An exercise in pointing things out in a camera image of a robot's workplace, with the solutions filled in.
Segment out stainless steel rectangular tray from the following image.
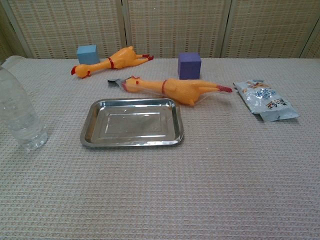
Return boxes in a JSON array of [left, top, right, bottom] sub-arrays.
[[80, 98, 185, 150]]

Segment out light blue foam cube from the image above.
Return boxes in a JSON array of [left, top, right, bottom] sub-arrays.
[[76, 44, 100, 66]]

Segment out yellow rubber chicken in bag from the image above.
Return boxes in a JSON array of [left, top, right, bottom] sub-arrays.
[[107, 75, 234, 109]]

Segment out woven bamboo folding screen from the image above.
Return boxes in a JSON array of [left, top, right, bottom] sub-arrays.
[[0, 0, 320, 60]]

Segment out beige woven tablecloth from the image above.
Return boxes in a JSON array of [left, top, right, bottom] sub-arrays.
[[0, 56, 320, 240]]

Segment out bare yellow rubber chicken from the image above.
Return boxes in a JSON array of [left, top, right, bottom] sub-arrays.
[[70, 45, 154, 79]]

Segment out white blue snack packet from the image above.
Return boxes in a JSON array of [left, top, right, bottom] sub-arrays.
[[232, 79, 300, 123]]

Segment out clear plastic water bottle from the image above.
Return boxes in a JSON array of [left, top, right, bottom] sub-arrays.
[[0, 56, 48, 152]]

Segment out purple foam cube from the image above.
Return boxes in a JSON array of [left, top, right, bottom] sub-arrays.
[[177, 52, 202, 81]]

